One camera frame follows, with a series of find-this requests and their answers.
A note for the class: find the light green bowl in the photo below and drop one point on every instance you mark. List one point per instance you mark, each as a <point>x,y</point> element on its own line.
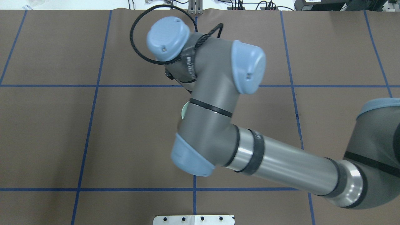
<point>184,109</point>

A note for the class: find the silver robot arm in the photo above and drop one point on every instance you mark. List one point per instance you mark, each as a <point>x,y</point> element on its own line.
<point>303,119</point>

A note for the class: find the orange black adapter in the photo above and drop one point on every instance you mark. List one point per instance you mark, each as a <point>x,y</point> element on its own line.
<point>236,5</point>

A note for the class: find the black box device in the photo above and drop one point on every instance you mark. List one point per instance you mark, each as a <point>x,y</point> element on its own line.
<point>319,5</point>

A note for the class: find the aluminium frame post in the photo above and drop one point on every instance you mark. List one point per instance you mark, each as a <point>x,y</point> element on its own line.
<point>195,7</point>

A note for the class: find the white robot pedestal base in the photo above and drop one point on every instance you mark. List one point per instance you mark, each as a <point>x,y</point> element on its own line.
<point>194,220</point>

